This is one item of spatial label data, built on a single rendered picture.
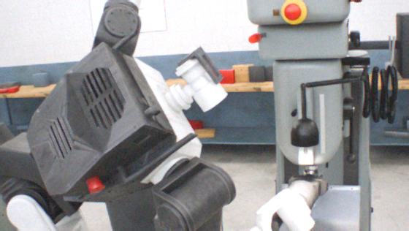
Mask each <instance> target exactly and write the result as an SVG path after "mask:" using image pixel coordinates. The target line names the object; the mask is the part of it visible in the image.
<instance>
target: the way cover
mask: <svg viewBox="0 0 409 231"><path fill-rule="evenodd" d="M286 189H288V184H286V183H282V191H283V190H286ZM360 190H361V186H353V185H350V186H341V185H329V191H326V192H325V193H324V195H322V196H318V200H316V202H315V204H316V205H315V207H312V208H311V210H310V213H309V216H310V218H312V219H313V221H314V225H313V227H312V228H310V230H309V231H359V228H360V208H361V202H360ZM352 192H353V193H352ZM356 195H358V196H356ZM322 203H323V204H322ZM354 209H355V210H354ZM319 219H320V220H319ZM316 220H317V221H316ZM344 223H345V224H344ZM352 225H353V226H352ZM279 231H290V229H288V227H287V226H286V224H284V223H283V224H282V226H280V229H279Z"/></svg>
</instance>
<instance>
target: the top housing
mask: <svg viewBox="0 0 409 231"><path fill-rule="evenodd" d="M286 1H288V0H247V7H248V19H249V20H250V22H251V23H252V24H255V25H269V24H288V22H286V21H285V20H284V19H283V17H282V15H281V9H282V7H283V5H284V2H286ZM300 1H303V2H304V3H305V5H306V7H307V15H306V18H305V19H304V20H303V21H302V22H301V23H315V22H320V23H324V22H332V21H337V22H338V21H342V20H345V19H346V18H347V17H348V15H349V14H350V11H351V3H350V2H349V0H300ZM276 9H279V12H280V15H279V16H273V13H272V10H276Z"/></svg>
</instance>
